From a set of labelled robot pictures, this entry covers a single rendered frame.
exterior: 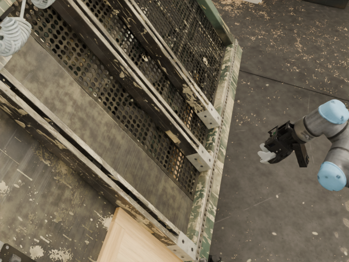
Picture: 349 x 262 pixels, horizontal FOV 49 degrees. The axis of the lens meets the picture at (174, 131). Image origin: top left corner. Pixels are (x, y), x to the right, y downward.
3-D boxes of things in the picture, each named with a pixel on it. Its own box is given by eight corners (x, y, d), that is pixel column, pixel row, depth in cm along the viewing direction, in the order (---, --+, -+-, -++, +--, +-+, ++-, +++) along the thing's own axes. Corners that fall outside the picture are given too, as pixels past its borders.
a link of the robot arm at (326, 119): (349, 127, 108) (328, 105, 107) (319, 143, 116) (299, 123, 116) (354, 112, 113) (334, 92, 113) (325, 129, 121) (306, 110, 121)
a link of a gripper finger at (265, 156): (250, 153, 137) (268, 142, 130) (263, 162, 138) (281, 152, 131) (248, 159, 135) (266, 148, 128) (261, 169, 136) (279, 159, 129)
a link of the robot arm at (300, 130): (322, 125, 122) (319, 143, 116) (311, 131, 125) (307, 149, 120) (304, 110, 120) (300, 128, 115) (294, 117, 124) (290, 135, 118)
